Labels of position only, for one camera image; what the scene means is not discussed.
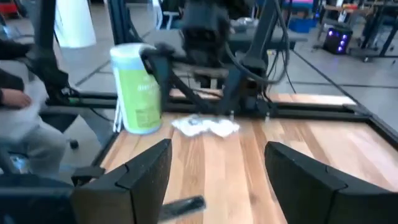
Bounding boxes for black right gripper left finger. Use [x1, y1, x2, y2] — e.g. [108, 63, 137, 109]
[0, 139, 172, 224]

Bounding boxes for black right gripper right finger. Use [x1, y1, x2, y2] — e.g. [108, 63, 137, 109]
[264, 141, 398, 224]

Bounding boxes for black nail file in sleeve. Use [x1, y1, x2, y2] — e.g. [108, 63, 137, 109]
[158, 195, 206, 222]

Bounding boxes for cotton pads in clear bag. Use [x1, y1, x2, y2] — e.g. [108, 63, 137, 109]
[208, 118, 241, 138]
[170, 114, 215, 138]

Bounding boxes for green white wipes canister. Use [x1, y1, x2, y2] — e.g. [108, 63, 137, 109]
[109, 42, 162, 135]

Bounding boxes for person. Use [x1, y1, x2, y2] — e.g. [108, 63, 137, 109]
[0, 39, 69, 178]

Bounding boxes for person's hand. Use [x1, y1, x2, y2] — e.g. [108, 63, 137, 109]
[0, 88, 32, 110]

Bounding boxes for black computer with purple lights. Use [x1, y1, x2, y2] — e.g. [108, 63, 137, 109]
[323, 24, 354, 55]

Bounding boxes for grey table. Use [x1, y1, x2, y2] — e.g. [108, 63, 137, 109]
[142, 27, 308, 54]

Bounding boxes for blue storage bin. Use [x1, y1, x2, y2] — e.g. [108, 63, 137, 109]
[289, 17, 318, 34]

